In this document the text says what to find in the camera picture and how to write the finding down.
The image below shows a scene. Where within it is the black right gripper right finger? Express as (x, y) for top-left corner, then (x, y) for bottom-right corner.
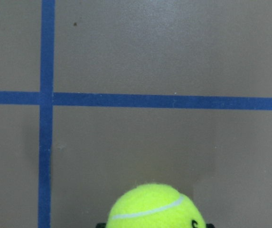
(206, 224), (215, 228)

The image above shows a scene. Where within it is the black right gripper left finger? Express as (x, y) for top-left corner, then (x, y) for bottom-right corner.
(95, 223), (106, 228)

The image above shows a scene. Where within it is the yellow tennis ball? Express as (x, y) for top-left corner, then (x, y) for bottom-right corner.
(106, 183), (207, 228)

